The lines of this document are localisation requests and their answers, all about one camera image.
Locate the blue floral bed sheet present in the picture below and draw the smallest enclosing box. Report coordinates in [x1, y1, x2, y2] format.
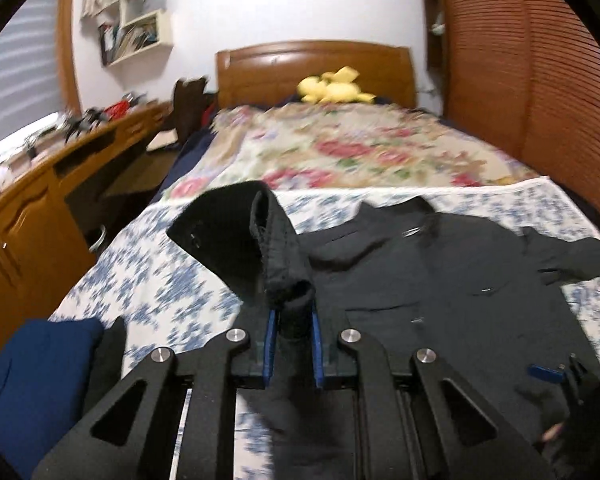
[47, 176, 600, 480]

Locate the black jacket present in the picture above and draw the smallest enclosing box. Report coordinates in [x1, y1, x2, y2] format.
[166, 181, 600, 480]

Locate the wooden desk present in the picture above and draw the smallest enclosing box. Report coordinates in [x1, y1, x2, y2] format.
[0, 100, 181, 383]

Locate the wooden open side shelf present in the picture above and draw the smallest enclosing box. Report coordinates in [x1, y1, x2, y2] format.
[417, 0, 449, 72]

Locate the folded black garment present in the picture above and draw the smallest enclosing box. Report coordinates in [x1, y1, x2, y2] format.
[82, 316, 127, 411]

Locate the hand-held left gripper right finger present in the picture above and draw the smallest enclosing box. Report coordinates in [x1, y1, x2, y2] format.
[307, 309, 563, 480]

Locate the black tripod gadget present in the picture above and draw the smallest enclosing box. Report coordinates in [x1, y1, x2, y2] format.
[62, 107, 109, 144]

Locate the wooden window frame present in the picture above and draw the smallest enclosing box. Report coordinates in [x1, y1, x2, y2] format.
[56, 0, 83, 113]

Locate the yellow plush toy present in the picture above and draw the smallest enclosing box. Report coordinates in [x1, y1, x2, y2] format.
[297, 66, 377, 106]

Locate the pink floral blanket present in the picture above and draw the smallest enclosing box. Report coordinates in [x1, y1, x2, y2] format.
[160, 102, 542, 204]

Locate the folded navy blue cloth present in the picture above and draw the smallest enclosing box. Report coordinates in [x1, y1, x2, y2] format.
[0, 317, 106, 413]

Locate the dark brown chair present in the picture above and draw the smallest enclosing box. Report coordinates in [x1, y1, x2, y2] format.
[167, 76, 212, 147]

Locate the white wall shelf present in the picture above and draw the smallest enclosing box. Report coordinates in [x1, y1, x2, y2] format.
[80, 0, 175, 67]

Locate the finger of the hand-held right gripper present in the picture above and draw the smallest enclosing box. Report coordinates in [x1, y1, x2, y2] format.
[527, 354, 600, 407]

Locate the wooden bed headboard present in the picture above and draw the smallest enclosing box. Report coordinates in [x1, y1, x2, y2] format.
[215, 40, 418, 109]

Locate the grey window blind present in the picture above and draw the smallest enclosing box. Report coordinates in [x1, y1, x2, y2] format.
[0, 0, 65, 157]

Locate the row of shelf books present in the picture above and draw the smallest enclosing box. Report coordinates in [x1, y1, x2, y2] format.
[99, 16, 159, 64]

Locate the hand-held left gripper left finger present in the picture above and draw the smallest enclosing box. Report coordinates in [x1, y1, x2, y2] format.
[32, 309, 282, 480]

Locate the wooden louvered wardrobe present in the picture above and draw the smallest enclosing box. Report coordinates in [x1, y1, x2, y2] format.
[440, 0, 600, 261]

